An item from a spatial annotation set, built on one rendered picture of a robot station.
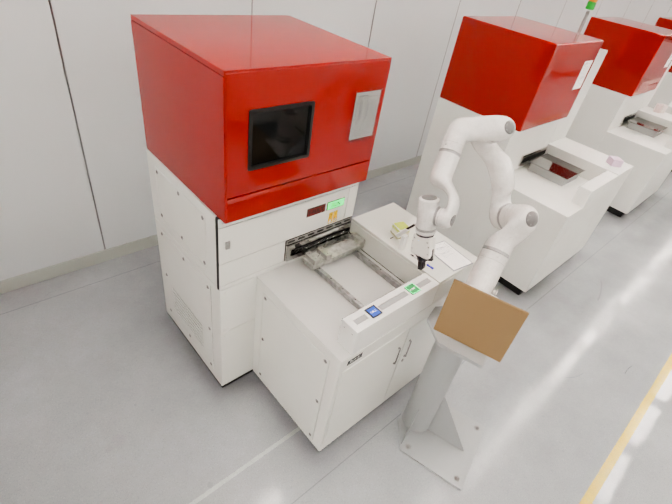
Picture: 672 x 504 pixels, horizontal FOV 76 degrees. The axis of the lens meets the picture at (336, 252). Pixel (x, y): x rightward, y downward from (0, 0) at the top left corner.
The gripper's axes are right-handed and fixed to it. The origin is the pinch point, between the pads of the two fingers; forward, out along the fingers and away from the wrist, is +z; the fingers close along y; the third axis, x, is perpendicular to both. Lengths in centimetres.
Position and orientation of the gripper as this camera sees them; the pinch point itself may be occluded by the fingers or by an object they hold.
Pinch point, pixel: (421, 264)
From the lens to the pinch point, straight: 194.0
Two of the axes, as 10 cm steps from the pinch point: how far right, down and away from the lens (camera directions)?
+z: -0.1, 8.7, 4.8
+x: 7.4, -3.2, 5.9
